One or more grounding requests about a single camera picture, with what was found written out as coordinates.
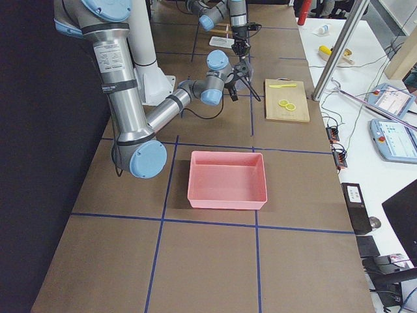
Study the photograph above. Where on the bamboo cutting board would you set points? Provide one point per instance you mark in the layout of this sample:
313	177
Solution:
297	96

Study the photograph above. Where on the black power box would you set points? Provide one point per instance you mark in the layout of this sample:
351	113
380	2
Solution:
356	208

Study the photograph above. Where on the silver grabber stick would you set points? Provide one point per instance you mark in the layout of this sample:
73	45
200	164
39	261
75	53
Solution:
372	107

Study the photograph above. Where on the red cylinder object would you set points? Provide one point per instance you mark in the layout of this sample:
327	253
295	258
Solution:
303	11

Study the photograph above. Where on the yellow plastic knife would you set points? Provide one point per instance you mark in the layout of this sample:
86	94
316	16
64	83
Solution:
279	86

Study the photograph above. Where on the white towel rack stand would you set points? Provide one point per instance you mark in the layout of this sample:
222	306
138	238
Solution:
221	36

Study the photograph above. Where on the white blue tube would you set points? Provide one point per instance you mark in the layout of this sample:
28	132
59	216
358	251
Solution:
323	30

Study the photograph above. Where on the yellow toy corn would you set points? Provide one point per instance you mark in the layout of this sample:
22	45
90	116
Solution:
325	50

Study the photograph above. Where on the aluminium frame post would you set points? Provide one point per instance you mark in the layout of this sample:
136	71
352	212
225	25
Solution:
349	26

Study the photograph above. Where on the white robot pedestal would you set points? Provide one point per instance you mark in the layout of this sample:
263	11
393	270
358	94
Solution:
154	86

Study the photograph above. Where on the near teach pendant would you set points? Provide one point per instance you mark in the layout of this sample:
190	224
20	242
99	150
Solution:
394	141

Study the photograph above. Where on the teach pendant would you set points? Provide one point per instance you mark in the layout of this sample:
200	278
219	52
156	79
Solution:
391	99
394	141

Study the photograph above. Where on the far teach pendant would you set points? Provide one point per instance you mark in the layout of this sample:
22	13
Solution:
391	99

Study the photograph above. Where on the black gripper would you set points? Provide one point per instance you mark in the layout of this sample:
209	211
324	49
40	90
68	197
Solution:
230	85
238	34

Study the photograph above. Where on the pink plastic bin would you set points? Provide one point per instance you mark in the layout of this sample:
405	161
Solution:
227	180

